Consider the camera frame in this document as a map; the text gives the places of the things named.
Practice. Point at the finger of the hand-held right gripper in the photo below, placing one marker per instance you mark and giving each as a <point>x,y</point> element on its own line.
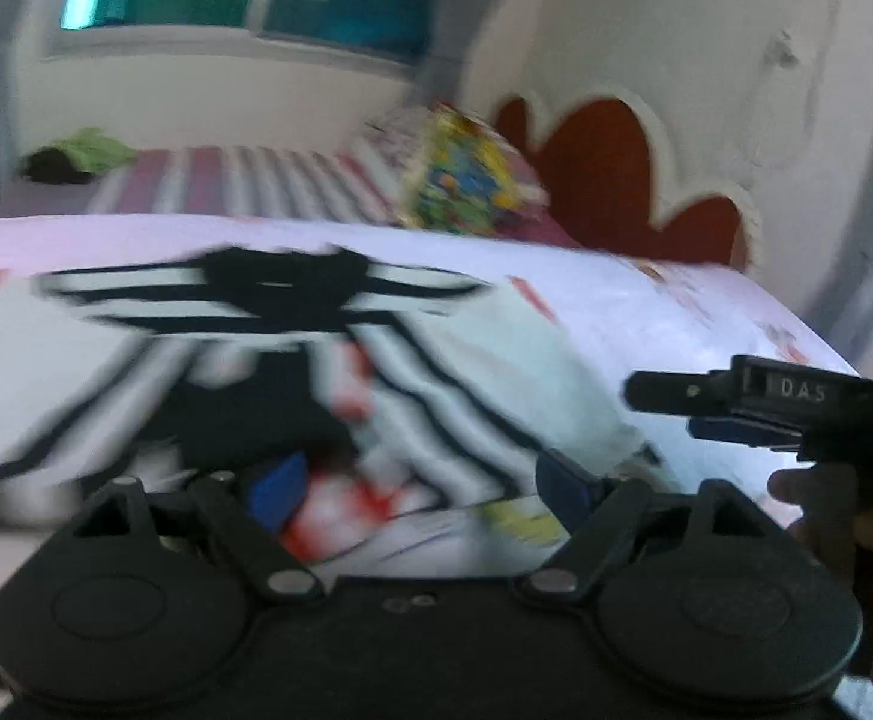
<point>736,433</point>
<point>669,390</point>

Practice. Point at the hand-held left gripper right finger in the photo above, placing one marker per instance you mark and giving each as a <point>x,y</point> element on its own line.
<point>567,487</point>

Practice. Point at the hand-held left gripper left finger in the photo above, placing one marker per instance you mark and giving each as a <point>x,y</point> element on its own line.
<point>279,486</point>

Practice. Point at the black red white striped shirt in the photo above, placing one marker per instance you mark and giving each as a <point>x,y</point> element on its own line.
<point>421,375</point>

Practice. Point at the person's right hand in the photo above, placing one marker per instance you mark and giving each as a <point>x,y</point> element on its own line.
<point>819,510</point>

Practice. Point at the pink floral bed sheet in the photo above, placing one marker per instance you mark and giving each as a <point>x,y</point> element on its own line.
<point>631,300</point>

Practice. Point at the maroon cloth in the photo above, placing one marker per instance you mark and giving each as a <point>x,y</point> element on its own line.
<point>537,229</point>

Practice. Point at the red and white headboard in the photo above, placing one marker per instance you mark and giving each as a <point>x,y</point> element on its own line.
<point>601,165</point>

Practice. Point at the colourful printed pillow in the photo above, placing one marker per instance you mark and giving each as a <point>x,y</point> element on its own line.
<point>459,180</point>

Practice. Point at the purple white striped bed sheet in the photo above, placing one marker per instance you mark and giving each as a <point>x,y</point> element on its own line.
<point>256,180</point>

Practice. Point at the striped pillow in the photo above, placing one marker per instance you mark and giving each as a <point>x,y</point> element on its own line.
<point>395,142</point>

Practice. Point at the green cloth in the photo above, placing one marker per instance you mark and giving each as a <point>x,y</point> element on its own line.
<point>99,148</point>

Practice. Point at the dark cloth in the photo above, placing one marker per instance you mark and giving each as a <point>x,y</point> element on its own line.
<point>54,166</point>

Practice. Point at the grey curtain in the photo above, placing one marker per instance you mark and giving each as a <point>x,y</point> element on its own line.
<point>436,67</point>

